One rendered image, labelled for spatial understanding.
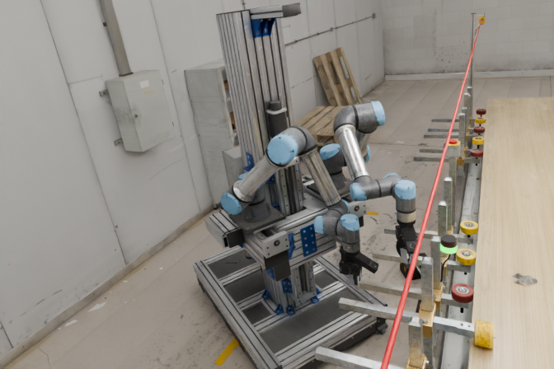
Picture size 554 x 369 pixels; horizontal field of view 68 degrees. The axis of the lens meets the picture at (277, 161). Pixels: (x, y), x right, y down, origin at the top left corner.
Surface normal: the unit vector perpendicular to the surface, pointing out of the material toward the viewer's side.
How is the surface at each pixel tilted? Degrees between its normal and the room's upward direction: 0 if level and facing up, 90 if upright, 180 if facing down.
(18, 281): 90
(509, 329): 0
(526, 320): 0
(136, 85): 90
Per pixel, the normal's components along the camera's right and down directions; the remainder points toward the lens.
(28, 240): 0.85, 0.07
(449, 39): -0.50, 0.38
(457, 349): -0.14, -0.92
